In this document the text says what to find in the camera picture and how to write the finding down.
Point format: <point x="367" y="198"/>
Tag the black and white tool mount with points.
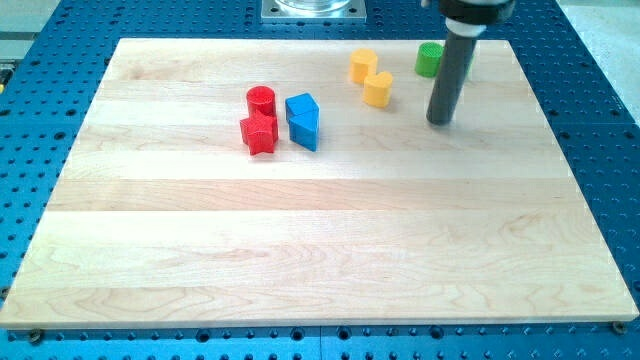
<point x="470" y="18"/>

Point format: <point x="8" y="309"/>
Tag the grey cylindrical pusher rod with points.
<point x="454" y="65"/>

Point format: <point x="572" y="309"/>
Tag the yellow heart block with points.
<point x="377" y="89"/>

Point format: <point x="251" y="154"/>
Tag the yellow hexagon block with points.
<point x="362" y="63"/>

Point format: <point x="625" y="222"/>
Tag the green cylinder block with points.
<point x="428" y="59"/>

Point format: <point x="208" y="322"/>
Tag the blue cube block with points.
<point x="300" y="104"/>

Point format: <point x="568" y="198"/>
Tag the blue triangle block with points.
<point x="304" y="130"/>

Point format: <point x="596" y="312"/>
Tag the red cylinder block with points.
<point x="261" y="99"/>

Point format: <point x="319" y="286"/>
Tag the red star block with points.
<point x="260" y="133"/>

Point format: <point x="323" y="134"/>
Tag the light wooden board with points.
<point x="162" y="218"/>

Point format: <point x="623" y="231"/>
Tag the board clamp screw left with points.
<point x="35" y="336"/>

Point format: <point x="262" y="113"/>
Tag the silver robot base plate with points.
<point x="287" y="11"/>

